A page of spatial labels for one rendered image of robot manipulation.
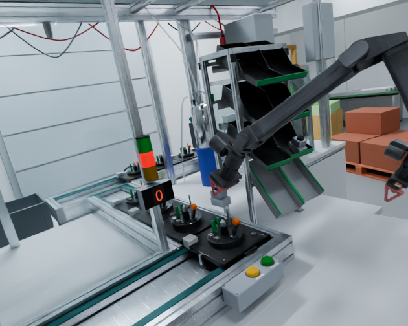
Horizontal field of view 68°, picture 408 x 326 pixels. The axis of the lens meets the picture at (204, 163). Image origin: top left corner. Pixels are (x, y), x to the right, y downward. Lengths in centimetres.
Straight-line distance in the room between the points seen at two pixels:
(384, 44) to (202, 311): 86
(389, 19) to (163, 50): 510
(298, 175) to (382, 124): 342
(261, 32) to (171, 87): 348
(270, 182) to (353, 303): 54
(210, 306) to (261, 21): 186
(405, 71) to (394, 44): 7
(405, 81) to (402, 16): 742
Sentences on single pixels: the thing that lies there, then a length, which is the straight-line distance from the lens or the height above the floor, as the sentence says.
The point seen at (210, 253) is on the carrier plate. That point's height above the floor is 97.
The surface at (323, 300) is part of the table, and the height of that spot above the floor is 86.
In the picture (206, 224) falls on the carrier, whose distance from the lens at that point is 132.
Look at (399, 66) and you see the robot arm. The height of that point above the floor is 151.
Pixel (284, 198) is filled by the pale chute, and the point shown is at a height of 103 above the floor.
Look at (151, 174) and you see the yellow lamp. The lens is 105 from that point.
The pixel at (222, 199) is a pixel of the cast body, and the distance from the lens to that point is 108.
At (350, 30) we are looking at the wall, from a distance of 857.
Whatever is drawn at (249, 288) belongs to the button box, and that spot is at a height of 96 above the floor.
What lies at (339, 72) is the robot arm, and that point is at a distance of 90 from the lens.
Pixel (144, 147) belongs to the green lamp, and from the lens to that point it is 103.
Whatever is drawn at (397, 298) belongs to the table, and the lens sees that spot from 111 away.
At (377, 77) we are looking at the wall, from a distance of 840.
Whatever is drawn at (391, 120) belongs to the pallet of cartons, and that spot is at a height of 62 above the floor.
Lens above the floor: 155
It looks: 15 degrees down
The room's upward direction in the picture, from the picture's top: 10 degrees counter-clockwise
